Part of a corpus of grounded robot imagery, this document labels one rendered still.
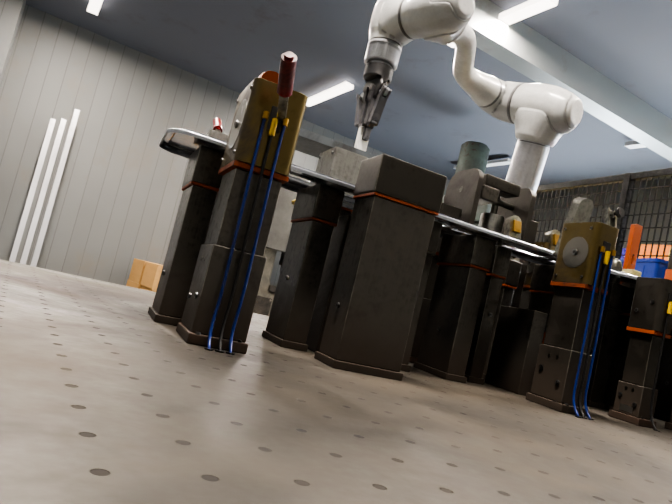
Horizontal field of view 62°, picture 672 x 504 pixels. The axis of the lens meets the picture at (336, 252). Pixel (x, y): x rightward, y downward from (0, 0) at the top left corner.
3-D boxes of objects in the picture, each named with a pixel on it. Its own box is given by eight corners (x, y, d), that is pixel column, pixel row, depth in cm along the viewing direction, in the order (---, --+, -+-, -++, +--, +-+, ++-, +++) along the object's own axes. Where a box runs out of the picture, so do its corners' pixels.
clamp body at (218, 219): (186, 349, 68) (259, 68, 72) (172, 333, 81) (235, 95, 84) (253, 362, 72) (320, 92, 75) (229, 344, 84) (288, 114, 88)
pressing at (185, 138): (170, 125, 82) (173, 114, 82) (156, 149, 102) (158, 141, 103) (752, 318, 134) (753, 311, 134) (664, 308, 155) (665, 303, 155)
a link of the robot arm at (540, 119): (472, 306, 200) (524, 332, 184) (443, 307, 190) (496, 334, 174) (538, 88, 184) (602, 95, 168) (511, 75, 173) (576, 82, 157)
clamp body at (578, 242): (571, 418, 95) (611, 220, 98) (523, 401, 106) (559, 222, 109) (599, 424, 98) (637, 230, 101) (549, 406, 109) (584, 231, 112)
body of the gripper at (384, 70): (400, 69, 145) (392, 103, 144) (381, 76, 152) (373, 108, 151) (378, 56, 141) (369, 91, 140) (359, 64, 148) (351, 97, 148)
